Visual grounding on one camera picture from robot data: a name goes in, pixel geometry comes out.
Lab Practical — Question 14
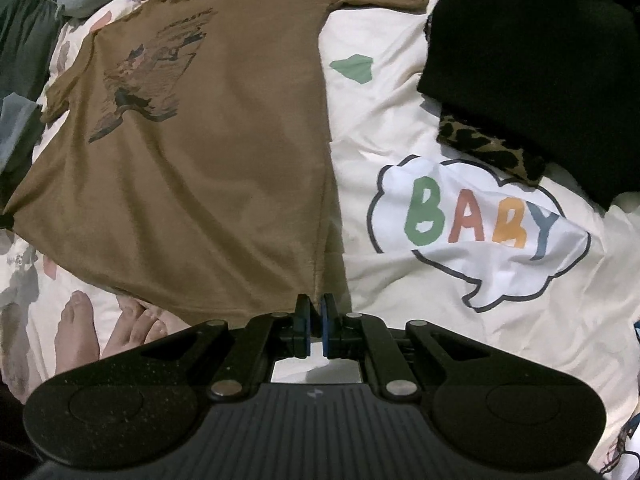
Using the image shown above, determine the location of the leopard print cloth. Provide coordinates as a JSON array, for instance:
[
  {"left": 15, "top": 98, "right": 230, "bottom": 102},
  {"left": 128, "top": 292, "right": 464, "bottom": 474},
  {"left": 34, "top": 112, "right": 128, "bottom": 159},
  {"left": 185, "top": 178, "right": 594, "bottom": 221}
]
[{"left": 437, "top": 115, "right": 548, "bottom": 186}]

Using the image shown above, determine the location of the white bear-print bedsheet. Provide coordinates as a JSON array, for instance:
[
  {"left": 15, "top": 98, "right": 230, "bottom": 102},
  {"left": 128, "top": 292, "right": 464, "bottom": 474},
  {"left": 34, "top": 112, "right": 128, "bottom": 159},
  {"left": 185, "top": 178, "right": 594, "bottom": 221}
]
[{"left": 0, "top": 0, "right": 640, "bottom": 476}]

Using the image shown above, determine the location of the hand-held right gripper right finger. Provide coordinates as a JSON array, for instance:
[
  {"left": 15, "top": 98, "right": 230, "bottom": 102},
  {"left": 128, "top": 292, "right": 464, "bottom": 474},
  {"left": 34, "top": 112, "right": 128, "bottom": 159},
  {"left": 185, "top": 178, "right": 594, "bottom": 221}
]
[{"left": 324, "top": 294, "right": 546, "bottom": 403}]

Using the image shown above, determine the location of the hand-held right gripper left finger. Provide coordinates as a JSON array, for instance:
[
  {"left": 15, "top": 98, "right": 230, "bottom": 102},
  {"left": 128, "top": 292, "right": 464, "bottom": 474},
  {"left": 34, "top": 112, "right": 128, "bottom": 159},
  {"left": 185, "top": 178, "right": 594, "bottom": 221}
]
[{"left": 100, "top": 294, "right": 315, "bottom": 402}]

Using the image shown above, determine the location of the grey-blue garment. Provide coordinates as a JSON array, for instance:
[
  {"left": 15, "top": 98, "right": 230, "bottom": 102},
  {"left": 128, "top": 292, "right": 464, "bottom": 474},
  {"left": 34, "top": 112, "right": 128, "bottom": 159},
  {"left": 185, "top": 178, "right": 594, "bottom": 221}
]
[{"left": 0, "top": 92, "right": 43, "bottom": 176}]

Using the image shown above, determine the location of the black cloth bundle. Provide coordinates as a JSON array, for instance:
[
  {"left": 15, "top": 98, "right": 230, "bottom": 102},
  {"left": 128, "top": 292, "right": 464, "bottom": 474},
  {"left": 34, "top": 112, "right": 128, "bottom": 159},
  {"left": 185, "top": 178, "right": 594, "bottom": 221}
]
[{"left": 417, "top": 0, "right": 640, "bottom": 211}]

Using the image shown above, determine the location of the brown printed t-shirt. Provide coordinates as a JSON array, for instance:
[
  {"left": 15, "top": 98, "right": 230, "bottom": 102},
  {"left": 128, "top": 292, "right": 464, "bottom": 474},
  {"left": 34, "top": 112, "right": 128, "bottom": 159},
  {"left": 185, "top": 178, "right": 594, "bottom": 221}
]
[{"left": 2, "top": 0, "right": 436, "bottom": 326}]

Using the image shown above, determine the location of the dark green pillow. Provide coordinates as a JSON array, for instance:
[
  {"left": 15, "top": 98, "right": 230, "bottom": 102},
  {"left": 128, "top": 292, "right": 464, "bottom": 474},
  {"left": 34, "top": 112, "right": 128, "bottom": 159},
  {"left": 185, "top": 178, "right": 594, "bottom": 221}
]
[{"left": 0, "top": 0, "right": 63, "bottom": 106}]

